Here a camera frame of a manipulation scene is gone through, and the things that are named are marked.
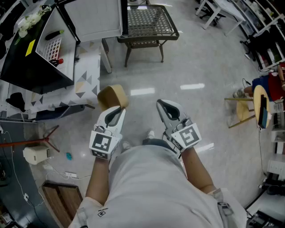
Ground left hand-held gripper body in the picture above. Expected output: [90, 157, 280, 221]
[89, 121, 123, 161]

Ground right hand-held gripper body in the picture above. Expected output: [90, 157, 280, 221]
[163, 118, 202, 157]

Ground person's left forearm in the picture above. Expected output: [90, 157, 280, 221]
[85, 155, 112, 206]

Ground person's right forearm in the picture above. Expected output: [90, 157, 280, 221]
[181, 147, 217, 194]

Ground clear glass fridge shelf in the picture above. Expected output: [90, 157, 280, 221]
[36, 36, 63, 62]

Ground person's blue jeans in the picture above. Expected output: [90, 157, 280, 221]
[142, 138, 178, 155]

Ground geometric patterned tablecloth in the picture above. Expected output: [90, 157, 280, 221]
[24, 41, 101, 112]

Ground person's white shirt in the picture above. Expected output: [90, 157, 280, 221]
[75, 144, 248, 228]

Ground white small appliance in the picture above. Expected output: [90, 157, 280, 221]
[22, 145, 51, 166]

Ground red-capped dark bottle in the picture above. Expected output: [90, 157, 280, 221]
[49, 58, 65, 68]

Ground red metal stand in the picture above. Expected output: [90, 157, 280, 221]
[0, 125, 61, 153]

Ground round wooden stool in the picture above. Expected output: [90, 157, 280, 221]
[224, 84, 271, 130]

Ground black and teal device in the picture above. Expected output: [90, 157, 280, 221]
[258, 94, 268, 130]

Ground black cloth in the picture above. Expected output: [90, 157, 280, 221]
[5, 92, 26, 113]

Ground purple eggplant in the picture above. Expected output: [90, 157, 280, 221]
[45, 29, 65, 41]

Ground brown wicker side table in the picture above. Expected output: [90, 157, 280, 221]
[117, 4, 180, 68]

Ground yellow sticky note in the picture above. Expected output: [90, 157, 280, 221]
[24, 39, 37, 57]

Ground black office chair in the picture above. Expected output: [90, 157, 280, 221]
[240, 29, 278, 62]
[195, 0, 226, 26]

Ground white desk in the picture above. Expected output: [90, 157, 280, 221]
[195, 0, 246, 37]

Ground white flower bouquet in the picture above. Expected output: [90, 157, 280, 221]
[17, 5, 52, 39]

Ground white shelving unit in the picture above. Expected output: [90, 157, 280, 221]
[231, 0, 285, 70]

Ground white cable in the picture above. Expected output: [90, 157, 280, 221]
[4, 130, 91, 208]

